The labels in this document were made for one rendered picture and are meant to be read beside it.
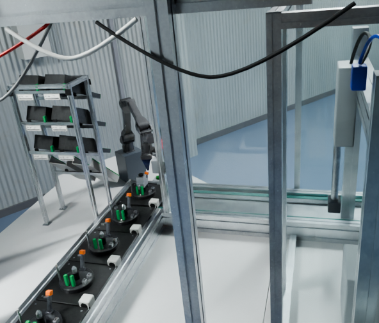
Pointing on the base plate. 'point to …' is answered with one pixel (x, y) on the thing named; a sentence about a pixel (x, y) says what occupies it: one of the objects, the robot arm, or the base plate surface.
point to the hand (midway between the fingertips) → (147, 164)
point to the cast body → (141, 180)
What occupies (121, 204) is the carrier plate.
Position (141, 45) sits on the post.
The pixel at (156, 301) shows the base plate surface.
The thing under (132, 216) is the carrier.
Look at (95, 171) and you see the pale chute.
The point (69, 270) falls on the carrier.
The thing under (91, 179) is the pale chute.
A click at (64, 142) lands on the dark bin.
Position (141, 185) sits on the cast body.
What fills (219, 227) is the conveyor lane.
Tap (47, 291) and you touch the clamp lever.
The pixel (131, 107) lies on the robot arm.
